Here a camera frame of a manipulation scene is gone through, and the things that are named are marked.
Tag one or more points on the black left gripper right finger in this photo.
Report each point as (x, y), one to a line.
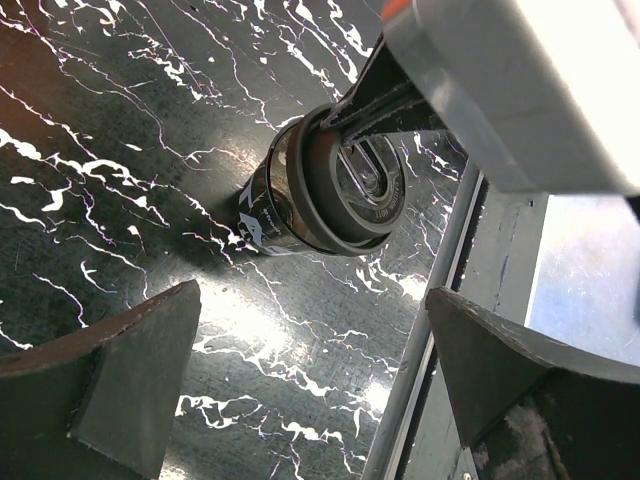
(547, 410)

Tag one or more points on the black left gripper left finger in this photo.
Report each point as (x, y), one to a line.
(99, 403)

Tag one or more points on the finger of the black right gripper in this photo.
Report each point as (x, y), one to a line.
(383, 100)

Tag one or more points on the single black lid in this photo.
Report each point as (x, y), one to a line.
(350, 198)

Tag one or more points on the single black cup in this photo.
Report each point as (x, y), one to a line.
(268, 217)

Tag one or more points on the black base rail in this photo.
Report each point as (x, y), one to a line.
(486, 262)

